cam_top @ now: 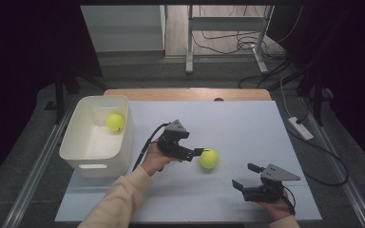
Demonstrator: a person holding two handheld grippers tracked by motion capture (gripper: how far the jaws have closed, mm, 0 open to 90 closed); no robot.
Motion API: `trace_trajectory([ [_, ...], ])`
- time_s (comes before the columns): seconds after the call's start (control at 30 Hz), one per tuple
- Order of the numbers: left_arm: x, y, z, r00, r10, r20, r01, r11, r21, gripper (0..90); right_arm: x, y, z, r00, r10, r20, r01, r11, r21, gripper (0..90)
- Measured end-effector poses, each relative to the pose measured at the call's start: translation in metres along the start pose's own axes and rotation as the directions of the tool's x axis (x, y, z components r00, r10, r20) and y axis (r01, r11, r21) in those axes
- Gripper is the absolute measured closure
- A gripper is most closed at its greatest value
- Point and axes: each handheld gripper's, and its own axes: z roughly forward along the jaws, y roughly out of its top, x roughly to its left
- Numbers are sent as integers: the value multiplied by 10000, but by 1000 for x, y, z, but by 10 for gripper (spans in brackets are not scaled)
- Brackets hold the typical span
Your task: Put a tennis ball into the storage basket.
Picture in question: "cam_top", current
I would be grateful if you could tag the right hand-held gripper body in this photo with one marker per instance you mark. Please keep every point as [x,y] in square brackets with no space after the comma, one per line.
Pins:
[266,192]

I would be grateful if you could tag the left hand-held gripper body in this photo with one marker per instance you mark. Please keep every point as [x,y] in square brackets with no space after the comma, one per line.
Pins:
[171,144]

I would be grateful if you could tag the yellow tennis ball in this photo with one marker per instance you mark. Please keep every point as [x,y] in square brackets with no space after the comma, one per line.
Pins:
[209,159]
[115,122]

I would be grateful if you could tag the white plastic basket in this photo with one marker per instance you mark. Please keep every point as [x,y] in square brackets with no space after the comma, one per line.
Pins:
[88,142]

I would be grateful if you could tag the person's right hand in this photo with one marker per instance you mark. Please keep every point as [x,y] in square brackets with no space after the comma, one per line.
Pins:
[277,209]

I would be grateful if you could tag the person's left hand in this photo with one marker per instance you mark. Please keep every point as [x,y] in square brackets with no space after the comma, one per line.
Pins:
[153,160]

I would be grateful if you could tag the white table board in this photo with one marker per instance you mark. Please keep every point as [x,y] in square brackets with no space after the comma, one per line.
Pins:
[234,126]

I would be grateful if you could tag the white power strip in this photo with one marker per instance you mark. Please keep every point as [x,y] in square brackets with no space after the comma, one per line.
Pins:
[300,128]

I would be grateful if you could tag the black tripod stand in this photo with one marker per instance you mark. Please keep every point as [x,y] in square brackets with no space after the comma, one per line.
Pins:
[59,101]
[317,101]

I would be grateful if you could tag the white cabinet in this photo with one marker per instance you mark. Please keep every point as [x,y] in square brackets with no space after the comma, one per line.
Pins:
[123,28]

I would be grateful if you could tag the dark curtain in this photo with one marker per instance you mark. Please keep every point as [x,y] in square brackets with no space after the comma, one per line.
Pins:
[361,63]
[12,63]

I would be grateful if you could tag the aluminium floor rail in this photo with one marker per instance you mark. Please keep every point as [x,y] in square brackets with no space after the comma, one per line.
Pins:
[34,177]
[351,193]

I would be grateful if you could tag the white metal desk frame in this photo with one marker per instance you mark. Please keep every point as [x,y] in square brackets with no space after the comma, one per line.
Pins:
[225,23]

